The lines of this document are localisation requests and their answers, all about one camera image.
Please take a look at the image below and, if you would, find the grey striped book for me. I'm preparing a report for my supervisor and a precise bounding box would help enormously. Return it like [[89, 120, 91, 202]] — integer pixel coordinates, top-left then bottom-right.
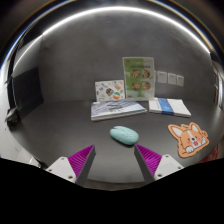
[[90, 98, 148, 122]]

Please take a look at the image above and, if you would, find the black flat screen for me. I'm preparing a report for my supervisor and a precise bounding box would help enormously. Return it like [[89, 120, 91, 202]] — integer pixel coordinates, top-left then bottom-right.
[[11, 66, 45, 111]]

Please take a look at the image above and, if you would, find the white card with colourful stickers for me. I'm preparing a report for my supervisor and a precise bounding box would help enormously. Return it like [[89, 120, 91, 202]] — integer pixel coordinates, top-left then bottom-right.
[[94, 79, 126, 103]]

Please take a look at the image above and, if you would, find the green menu sign stand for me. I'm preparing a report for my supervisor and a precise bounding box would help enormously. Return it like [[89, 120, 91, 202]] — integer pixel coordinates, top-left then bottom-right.
[[121, 56, 157, 101]]

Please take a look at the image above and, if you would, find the white book with blue band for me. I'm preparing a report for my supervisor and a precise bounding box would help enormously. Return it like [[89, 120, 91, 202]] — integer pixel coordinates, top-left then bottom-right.
[[148, 97, 193, 118]]

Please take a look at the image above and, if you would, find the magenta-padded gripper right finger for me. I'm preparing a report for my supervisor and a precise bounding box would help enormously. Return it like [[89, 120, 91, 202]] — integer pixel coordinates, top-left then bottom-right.
[[133, 143, 185, 185]]

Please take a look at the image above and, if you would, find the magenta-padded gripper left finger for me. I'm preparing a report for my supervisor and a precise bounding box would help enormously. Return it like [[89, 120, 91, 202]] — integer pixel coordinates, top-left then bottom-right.
[[45, 144, 97, 188]]

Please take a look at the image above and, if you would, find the orange corgi-shaped mouse pad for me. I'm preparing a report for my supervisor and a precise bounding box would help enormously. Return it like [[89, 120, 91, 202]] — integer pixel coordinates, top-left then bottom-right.
[[167, 122, 211, 159]]

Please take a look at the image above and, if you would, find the mint green computer mouse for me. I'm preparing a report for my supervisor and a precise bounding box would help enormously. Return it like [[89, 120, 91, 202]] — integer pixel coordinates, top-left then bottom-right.
[[109, 125, 140, 146]]

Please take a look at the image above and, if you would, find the white wall socket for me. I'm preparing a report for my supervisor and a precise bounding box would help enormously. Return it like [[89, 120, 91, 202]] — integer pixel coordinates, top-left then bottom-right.
[[176, 74, 185, 87], [156, 70, 168, 85], [167, 72, 177, 86]]

